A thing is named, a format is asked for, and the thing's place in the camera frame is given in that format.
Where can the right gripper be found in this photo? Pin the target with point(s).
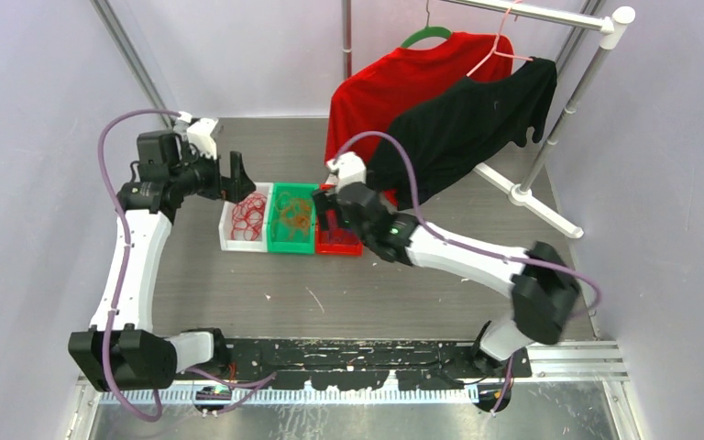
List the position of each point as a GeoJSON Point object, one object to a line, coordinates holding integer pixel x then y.
{"type": "Point", "coordinates": [327, 201]}

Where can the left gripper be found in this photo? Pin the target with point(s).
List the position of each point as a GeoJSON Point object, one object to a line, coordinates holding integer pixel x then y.
{"type": "Point", "coordinates": [239, 182]}

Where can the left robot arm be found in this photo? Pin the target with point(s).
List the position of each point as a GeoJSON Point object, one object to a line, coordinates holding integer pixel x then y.
{"type": "Point", "coordinates": [119, 349]}

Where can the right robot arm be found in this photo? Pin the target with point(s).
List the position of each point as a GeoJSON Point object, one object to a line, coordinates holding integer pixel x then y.
{"type": "Point", "coordinates": [536, 280]}

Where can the white plastic bin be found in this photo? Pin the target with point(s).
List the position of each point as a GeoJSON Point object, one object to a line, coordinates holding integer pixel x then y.
{"type": "Point", "coordinates": [243, 226]}

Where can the red plastic bin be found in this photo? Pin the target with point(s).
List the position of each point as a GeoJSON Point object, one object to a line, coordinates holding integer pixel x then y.
{"type": "Point", "coordinates": [336, 242]}

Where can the green plastic bin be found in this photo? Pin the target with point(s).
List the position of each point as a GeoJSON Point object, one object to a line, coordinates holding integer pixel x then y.
{"type": "Point", "coordinates": [292, 217]}

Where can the red t-shirt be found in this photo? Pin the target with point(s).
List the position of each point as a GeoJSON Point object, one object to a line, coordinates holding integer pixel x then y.
{"type": "Point", "coordinates": [372, 98]}

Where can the black t-shirt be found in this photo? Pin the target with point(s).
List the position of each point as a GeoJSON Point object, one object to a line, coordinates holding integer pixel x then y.
{"type": "Point", "coordinates": [446, 137]}

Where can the green clothes hanger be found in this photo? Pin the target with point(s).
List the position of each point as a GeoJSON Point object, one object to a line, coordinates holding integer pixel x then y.
{"type": "Point", "coordinates": [427, 32]}

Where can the pink clothes hanger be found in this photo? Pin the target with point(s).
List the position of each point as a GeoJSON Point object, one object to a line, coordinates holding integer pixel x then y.
{"type": "Point", "coordinates": [494, 49]}

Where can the white clothes rack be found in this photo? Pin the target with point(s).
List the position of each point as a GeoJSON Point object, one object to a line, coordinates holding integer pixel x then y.
{"type": "Point", "coordinates": [611, 28]}

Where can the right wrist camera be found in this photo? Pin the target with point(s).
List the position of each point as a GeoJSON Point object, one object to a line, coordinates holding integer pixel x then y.
{"type": "Point", "coordinates": [346, 169]}

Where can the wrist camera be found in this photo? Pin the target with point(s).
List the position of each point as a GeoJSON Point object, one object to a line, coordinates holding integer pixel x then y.
{"type": "Point", "coordinates": [202, 135]}
{"type": "Point", "coordinates": [346, 169]}

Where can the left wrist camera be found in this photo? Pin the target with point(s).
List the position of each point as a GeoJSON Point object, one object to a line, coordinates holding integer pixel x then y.
{"type": "Point", "coordinates": [202, 135]}

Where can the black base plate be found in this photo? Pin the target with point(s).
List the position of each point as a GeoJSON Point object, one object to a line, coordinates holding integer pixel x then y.
{"type": "Point", "coordinates": [353, 365]}

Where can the white cable duct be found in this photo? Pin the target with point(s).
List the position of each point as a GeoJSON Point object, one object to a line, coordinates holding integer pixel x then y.
{"type": "Point", "coordinates": [196, 392]}

